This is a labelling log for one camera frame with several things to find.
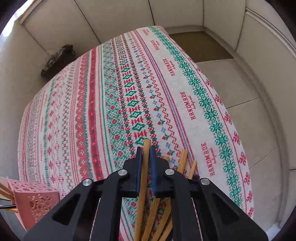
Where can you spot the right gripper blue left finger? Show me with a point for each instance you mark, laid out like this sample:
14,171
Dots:
138,157

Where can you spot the white lower cabinets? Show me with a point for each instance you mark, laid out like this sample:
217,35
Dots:
258,31

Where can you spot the pink perforated utensil basket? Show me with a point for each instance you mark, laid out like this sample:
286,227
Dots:
33,200

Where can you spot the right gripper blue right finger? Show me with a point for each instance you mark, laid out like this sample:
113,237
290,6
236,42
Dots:
153,166

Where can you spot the bamboo chopstick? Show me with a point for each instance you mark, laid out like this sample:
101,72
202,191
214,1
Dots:
166,215
6,189
180,190
6,195
151,218
143,186

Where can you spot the brown floor mat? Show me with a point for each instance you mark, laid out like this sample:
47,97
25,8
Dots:
200,46

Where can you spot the black chopstick gold band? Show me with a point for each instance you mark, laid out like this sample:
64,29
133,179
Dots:
8,207

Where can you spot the patterned striped tablecloth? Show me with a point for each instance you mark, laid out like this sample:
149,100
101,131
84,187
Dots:
80,133

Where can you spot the dark trash bin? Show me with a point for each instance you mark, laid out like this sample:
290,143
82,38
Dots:
58,61

